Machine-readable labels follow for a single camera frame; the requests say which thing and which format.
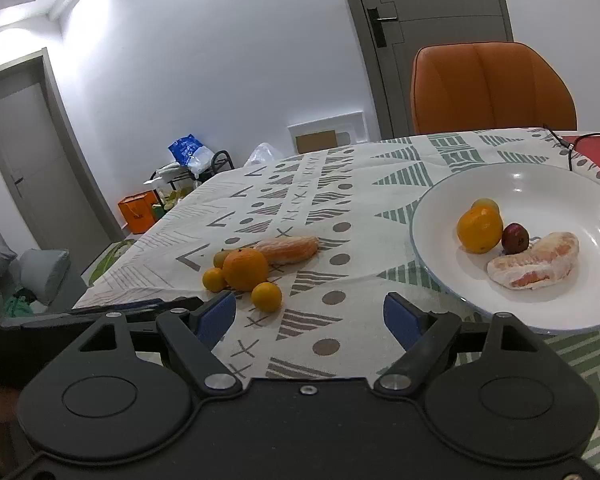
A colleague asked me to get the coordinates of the white foam packaging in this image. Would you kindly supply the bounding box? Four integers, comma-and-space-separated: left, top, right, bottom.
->
287, 112, 370, 154

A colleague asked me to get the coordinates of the green kiwi rear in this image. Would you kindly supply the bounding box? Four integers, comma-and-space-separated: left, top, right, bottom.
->
213, 250, 230, 269

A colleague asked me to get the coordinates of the small red plum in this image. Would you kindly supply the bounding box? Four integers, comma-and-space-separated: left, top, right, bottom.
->
501, 223, 530, 255

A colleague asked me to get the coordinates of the small yellow citrus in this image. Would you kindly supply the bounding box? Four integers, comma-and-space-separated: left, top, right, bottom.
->
250, 282, 283, 313
202, 266, 227, 292

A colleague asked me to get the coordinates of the grey door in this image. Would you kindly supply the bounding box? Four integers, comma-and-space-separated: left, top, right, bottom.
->
0, 49, 123, 271
347, 0, 514, 140

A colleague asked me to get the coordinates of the patterned tablecloth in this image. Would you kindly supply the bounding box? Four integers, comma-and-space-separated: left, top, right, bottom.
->
80, 128, 600, 470

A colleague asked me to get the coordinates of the black metal shoe rack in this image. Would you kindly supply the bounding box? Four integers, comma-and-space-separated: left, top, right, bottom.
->
142, 148, 235, 196

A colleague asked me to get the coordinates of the large orange rear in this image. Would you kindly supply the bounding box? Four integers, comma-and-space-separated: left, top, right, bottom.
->
222, 248, 268, 292

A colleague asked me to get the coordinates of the orange paper bag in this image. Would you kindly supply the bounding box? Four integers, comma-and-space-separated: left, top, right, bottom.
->
118, 191, 158, 234

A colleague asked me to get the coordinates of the person left hand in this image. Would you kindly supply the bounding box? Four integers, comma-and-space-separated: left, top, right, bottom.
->
0, 388, 33, 479

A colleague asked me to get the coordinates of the long peeled pomelo segment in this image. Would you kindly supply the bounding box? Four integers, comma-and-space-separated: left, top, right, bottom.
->
486, 232, 580, 290

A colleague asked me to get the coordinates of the black door handle lock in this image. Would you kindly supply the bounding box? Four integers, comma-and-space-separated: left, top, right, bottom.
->
366, 8, 399, 49

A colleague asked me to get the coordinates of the small yellow citrus right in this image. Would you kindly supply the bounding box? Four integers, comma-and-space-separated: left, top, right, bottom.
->
250, 282, 283, 313

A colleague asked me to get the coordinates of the grey sofa cushion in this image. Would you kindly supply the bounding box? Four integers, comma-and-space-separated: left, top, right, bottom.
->
19, 249, 70, 307

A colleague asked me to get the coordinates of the black cable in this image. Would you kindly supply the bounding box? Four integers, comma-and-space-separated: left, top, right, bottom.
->
542, 123, 600, 174

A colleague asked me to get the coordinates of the blue white plastic bag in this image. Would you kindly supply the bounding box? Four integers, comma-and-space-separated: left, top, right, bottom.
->
169, 134, 214, 178

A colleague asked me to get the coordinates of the large orange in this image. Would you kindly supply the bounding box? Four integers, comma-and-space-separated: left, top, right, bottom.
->
456, 206, 504, 255
222, 248, 268, 292

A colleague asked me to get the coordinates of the white ceramic bowl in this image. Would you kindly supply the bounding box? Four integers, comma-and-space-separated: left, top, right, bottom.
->
411, 162, 600, 334

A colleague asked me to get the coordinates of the large orange front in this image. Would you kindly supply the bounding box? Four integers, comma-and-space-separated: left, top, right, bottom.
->
456, 206, 504, 255

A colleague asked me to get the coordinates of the clear plastic bag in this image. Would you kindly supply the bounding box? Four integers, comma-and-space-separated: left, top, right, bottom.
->
245, 142, 284, 167

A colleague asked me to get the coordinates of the orange peeled pomelo segment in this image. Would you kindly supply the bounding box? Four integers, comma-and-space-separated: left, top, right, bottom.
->
254, 236, 318, 266

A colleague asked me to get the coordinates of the orange leather chair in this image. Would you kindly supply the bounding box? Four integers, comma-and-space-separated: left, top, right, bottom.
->
410, 42, 578, 134

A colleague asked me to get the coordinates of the small yellow citrus left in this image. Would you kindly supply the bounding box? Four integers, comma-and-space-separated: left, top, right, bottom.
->
202, 266, 227, 292

